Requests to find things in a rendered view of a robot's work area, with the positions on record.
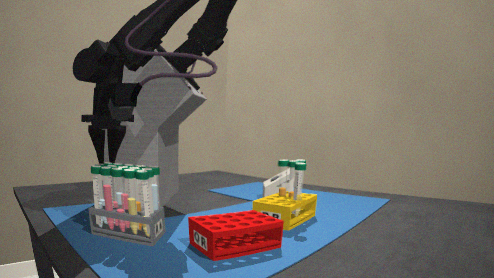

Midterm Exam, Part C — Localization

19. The blue bench mat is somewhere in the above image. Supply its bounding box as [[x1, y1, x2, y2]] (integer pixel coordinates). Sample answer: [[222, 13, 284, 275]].
[[43, 182, 390, 278]]

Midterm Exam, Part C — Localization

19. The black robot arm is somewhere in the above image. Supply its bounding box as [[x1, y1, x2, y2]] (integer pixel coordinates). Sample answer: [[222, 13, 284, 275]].
[[73, 0, 237, 121]]

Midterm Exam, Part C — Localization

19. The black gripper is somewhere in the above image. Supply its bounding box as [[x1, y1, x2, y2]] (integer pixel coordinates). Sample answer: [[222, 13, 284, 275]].
[[81, 115, 126, 164]]

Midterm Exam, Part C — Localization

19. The yellow rack with round wells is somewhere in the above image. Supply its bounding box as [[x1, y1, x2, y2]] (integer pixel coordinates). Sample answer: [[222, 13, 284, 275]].
[[252, 191, 317, 231]]

